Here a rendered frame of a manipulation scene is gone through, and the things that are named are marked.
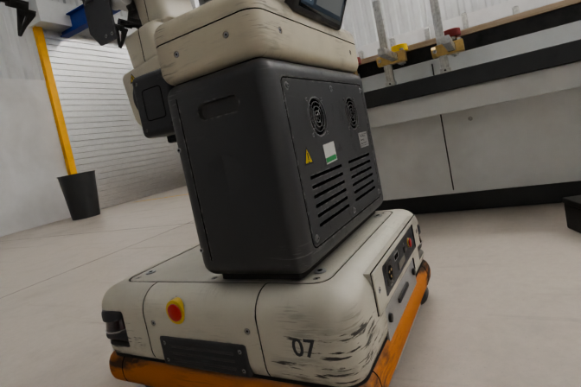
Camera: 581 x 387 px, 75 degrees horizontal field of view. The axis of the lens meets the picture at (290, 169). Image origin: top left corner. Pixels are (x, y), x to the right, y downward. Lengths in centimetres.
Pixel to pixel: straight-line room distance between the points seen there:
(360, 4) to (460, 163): 790
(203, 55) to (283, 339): 52
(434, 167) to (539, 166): 47
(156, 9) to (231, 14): 45
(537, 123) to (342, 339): 165
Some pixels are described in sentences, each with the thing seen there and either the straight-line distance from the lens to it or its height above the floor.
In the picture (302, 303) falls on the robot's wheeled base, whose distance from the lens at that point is 68.
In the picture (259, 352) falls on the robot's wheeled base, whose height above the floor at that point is 17.
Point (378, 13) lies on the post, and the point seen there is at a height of 105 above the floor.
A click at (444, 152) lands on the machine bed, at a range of 214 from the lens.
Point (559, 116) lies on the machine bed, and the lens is 213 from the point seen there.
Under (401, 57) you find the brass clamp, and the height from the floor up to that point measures 82.
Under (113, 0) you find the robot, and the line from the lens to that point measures 117.
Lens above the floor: 53
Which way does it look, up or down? 4 degrees down
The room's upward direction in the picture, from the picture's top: 11 degrees counter-clockwise
